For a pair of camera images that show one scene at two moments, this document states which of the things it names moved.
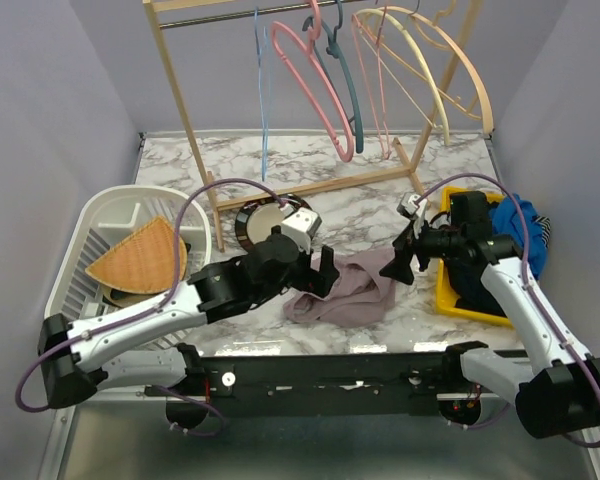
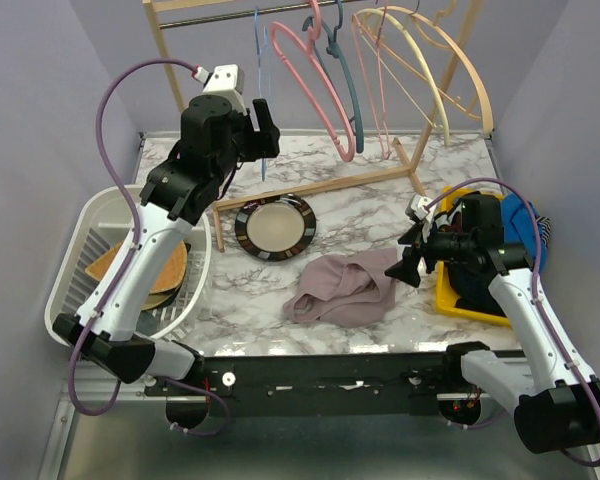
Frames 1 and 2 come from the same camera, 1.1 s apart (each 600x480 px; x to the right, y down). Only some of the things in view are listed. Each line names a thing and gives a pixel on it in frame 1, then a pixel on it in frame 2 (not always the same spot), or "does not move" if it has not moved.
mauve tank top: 362,296 does not move
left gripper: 308,281 to 264,143
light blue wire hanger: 264,106 does not move
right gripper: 399,266 does not move
